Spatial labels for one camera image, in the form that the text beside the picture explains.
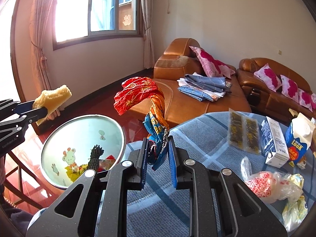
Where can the large framed window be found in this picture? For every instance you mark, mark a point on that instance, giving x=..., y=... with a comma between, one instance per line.
x=80, y=21

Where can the brown leather three-seat sofa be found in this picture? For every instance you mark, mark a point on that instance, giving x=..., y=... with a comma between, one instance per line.
x=265, y=101

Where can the torn printed paper wrapper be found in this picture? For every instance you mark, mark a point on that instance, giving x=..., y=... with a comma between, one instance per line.
x=106, y=164

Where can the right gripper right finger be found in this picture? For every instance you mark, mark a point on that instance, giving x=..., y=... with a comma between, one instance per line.
x=172, y=162

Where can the brown leather chaise sofa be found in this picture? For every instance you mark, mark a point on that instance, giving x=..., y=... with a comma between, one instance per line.
x=178, y=73

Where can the pale yellow plastic wrapper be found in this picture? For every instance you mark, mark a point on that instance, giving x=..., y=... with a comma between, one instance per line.
x=296, y=209

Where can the beige right curtain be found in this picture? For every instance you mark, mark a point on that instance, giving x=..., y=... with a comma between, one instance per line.
x=147, y=13

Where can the yellow plastic bag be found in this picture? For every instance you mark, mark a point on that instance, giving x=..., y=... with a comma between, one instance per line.
x=72, y=174

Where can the folded blue plaid bedding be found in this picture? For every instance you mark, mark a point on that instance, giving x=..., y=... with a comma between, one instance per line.
x=203, y=88

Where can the blue Look milk carton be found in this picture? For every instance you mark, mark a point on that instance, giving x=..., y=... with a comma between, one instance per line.
x=298, y=137

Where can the white blue milk box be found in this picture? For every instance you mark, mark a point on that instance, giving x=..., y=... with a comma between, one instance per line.
x=273, y=143

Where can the clear bag red white print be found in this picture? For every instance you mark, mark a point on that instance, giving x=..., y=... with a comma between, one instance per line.
x=269, y=187

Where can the pink left curtain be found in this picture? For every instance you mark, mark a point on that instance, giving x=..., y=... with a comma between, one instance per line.
x=37, y=28

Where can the yellow sponge piece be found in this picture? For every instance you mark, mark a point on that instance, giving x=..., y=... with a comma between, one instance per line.
x=52, y=100

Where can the blue plaid tablecloth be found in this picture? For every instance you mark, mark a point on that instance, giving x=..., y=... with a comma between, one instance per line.
x=162, y=210

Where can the pink floral pillow on chaise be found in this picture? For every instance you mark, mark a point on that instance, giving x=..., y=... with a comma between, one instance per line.
x=211, y=66

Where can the clear dark snack packet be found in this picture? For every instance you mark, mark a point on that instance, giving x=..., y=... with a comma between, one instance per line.
x=243, y=132

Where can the small pastry snack box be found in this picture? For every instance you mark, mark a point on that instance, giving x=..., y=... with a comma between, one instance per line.
x=301, y=164

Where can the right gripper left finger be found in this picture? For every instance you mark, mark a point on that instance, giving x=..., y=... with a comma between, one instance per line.
x=96, y=203

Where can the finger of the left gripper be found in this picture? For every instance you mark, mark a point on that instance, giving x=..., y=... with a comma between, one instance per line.
x=24, y=106
x=28, y=115

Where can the red orange snack wrapper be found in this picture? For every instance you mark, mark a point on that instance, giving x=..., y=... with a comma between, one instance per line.
x=135, y=90

